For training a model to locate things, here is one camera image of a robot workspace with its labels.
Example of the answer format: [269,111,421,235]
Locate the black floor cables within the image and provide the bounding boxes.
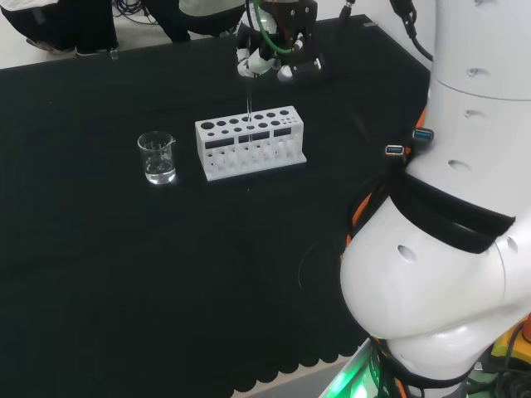
[110,0,146,17]

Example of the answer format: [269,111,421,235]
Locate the clear glass rod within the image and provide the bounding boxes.
[244,73,256,143]

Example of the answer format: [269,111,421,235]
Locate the clear glass beaker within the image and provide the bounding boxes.
[136,130,179,186]

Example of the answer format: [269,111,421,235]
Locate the thick black cable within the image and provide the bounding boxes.
[388,0,435,62]

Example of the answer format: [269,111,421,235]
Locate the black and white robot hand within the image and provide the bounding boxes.
[235,0,326,84]

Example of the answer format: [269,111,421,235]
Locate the yellow stop button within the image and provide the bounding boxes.
[491,313,531,362]

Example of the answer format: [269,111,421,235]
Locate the black bench cloth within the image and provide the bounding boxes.
[0,13,433,398]

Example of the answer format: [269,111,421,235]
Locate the green cable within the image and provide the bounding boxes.
[244,0,300,56]

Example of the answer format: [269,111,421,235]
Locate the white test tube rack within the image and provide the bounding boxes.
[194,105,309,183]

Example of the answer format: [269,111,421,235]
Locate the orange cable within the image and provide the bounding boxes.
[345,108,429,260]

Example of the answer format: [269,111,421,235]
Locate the person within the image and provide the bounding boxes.
[144,0,246,43]
[0,0,122,58]

